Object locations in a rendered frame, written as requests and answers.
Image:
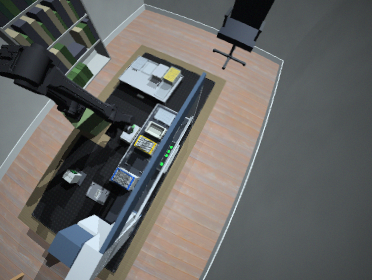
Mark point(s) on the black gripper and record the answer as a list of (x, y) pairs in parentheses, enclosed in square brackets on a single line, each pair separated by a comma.
[(130, 130)]

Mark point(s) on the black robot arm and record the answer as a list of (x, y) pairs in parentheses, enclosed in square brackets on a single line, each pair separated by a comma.
[(28, 65)]

